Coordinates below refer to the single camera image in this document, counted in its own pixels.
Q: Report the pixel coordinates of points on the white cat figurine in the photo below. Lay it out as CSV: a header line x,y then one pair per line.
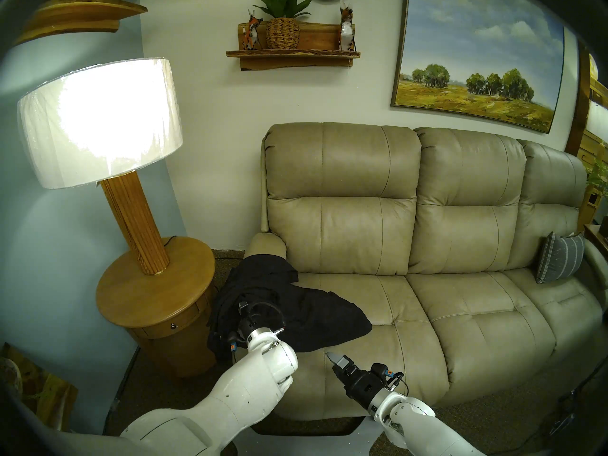
x,y
346,32

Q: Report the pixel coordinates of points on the grey striped throw pillow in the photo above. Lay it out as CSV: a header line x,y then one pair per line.
x,y
560,258

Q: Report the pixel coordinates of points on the black jacket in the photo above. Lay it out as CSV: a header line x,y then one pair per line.
x,y
308,312

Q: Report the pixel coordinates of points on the curved wooden wall shelf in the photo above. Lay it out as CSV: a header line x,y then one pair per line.
x,y
80,13

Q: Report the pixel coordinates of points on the live edge wooden shelf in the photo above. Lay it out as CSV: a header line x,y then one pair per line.
x,y
316,39

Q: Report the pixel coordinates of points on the white round ornament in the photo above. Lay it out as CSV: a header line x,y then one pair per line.
x,y
9,379

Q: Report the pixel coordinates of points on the green plant in wicker pot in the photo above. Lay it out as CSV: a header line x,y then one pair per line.
x,y
282,32

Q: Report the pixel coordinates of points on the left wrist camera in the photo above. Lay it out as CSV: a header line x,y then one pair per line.
x,y
234,342

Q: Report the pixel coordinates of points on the light wooden cabinet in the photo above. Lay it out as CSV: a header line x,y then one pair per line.
x,y
596,146

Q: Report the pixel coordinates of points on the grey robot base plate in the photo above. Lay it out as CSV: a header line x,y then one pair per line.
x,y
308,441

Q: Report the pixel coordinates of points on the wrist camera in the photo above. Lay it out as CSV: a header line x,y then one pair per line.
x,y
382,372
234,342

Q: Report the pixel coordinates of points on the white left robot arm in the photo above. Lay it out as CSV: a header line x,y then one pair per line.
x,y
247,388

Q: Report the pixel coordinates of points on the framed picture on floor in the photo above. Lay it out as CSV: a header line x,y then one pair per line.
x,y
52,393

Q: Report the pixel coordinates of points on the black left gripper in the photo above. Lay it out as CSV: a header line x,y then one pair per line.
x,y
251,327

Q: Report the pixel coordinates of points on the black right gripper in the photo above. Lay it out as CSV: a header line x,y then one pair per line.
x,y
365,386

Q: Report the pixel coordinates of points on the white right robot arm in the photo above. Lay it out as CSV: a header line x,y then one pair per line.
x,y
427,431

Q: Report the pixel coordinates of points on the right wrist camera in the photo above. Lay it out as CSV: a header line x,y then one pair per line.
x,y
382,372

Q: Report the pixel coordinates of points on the small dark wooden table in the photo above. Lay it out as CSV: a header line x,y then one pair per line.
x,y
599,239

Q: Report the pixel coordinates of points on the round wooden side table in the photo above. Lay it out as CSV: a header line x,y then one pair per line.
x,y
152,293

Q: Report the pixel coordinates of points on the beige leather sofa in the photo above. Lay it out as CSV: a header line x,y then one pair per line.
x,y
427,232

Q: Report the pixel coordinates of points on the black tripod stand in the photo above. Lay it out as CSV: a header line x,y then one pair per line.
x,y
570,399

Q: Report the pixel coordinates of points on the dark wooden frame post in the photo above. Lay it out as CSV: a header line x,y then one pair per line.
x,y
578,103

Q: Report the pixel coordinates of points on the leafy green houseplant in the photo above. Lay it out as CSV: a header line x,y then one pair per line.
x,y
599,177

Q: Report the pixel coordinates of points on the framed landscape painting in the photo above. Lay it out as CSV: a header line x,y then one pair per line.
x,y
475,42

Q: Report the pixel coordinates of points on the orange fox figurine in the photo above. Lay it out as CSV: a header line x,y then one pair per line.
x,y
251,32

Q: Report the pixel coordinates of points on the white shade wooden table lamp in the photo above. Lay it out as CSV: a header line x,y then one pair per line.
x,y
99,122

